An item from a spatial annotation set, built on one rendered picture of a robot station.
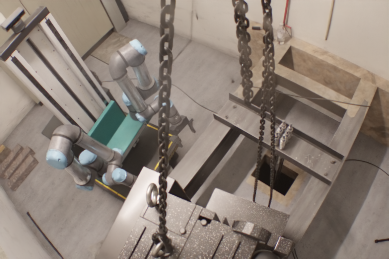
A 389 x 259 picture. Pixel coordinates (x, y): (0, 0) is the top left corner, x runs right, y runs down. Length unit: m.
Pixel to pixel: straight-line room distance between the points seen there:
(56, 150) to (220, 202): 0.88
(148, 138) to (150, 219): 1.69
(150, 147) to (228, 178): 0.71
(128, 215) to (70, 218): 1.97
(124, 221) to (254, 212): 0.75
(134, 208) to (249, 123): 1.20
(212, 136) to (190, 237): 1.25
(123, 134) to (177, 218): 1.35
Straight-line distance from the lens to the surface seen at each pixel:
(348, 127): 2.11
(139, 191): 1.03
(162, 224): 0.67
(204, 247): 0.81
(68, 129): 1.52
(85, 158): 1.87
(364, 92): 2.32
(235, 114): 2.05
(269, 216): 1.54
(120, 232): 1.02
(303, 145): 1.95
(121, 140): 2.09
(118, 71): 1.65
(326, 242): 2.50
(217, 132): 2.00
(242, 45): 0.53
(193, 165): 1.92
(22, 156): 3.54
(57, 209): 3.09
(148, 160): 2.41
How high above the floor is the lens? 2.41
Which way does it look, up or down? 59 degrees down
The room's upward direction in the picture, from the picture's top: 24 degrees counter-clockwise
